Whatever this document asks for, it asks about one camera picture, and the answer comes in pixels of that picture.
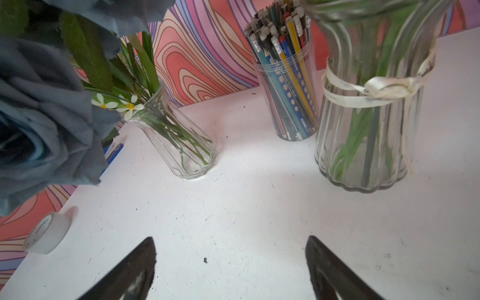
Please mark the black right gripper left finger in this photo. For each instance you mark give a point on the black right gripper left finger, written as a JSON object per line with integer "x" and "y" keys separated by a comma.
{"x": 130, "y": 279}

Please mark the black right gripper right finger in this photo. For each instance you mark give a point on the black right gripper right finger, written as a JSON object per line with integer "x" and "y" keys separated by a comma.
{"x": 331, "y": 278}

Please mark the small clear glass vase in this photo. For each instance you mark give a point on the small clear glass vase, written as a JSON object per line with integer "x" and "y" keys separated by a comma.
{"x": 187, "y": 150}

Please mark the blue rose bouquet left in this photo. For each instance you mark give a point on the blue rose bouquet left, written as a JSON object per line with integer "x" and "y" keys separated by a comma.
{"x": 51, "y": 132}

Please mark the clear pencil cup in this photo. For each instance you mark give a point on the clear pencil cup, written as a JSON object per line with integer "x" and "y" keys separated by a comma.
{"x": 283, "y": 53}

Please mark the blue stapler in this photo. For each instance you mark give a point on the blue stapler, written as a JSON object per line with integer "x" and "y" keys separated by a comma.
{"x": 111, "y": 151}

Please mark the white tape roll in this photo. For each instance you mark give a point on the white tape roll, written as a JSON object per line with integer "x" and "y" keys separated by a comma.
{"x": 47, "y": 234}

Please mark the ribbed glass vase with ribbon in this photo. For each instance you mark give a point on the ribbed glass vase with ribbon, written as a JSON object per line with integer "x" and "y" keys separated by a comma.
{"x": 380, "y": 54}

